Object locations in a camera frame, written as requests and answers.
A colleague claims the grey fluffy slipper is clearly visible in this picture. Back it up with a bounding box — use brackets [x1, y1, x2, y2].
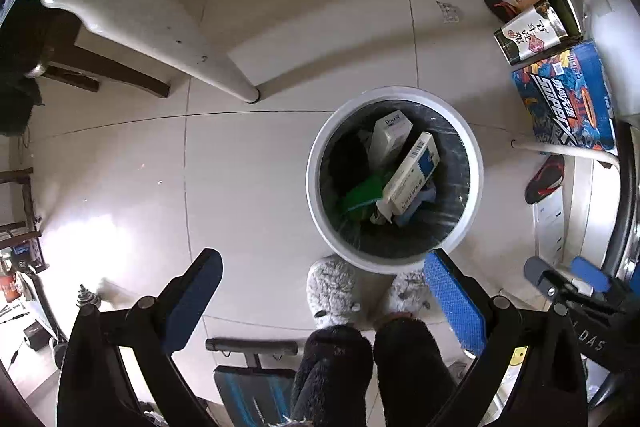
[385, 269, 431, 323]
[306, 257, 362, 330]

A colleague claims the person's left leg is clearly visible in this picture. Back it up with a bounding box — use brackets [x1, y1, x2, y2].
[290, 324, 375, 427]

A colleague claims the white box with colour print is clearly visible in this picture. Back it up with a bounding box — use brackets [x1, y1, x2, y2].
[384, 132, 441, 215]

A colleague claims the small black box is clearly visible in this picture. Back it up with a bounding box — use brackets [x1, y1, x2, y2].
[22, 322, 53, 350]

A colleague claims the person's leg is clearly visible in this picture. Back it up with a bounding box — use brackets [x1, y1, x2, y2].
[290, 324, 375, 427]
[372, 314, 458, 427]

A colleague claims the blue printed carton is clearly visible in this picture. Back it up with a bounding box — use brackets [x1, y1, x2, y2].
[511, 39, 617, 152]

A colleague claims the wooden stool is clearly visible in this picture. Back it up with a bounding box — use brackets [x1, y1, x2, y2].
[0, 167, 45, 253]

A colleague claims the green plastic bag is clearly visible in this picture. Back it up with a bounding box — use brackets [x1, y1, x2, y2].
[336, 172, 396, 223]

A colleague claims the white trash bin black liner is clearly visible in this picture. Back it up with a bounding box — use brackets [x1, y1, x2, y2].
[306, 87, 485, 275]

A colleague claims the grid paper scrap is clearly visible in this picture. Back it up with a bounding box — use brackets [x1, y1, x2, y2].
[436, 0, 462, 24]

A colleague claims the long white box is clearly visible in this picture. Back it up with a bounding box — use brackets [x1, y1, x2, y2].
[371, 112, 414, 165]

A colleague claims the red black sandal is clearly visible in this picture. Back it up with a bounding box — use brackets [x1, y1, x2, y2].
[524, 154, 566, 206]
[482, 0, 523, 24]

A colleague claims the dark wooden chair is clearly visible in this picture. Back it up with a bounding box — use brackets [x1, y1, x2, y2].
[30, 42, 172, 100]

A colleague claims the white metal pipe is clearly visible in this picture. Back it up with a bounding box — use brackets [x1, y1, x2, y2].
[510, 138, 621, 170]

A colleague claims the person's right leg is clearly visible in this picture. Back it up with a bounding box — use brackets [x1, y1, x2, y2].
[372, 314, 458, 427]

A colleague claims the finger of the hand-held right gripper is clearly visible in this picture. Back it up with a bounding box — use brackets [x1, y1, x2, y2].
[570, 256, 626, 293]
[524, 256, 576, 303]

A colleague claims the light blue packet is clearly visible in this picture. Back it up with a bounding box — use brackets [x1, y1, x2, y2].
[395, 184, 438, 227]

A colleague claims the black blue exercise bench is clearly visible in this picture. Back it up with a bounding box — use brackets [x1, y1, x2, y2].
[206, 337, 301, 427]

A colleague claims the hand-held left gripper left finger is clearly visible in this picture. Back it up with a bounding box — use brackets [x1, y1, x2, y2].
[56, 248, 224, 427]

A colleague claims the grey fluffy left slipper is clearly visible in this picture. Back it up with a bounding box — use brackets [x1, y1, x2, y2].
[306, 257, 362, 330]

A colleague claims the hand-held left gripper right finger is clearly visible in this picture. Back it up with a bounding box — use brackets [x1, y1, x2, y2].
[422, 248, 591, 427]

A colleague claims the dark tin with white label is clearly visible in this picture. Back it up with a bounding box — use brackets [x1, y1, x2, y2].
[493, 0, 583, 66]

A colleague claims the grey fluffy right slipper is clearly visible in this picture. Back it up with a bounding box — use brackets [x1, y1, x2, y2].
[385, 269, 431, 323]

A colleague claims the white table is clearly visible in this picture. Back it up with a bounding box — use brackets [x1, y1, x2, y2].
[22, 0, 288, 104]

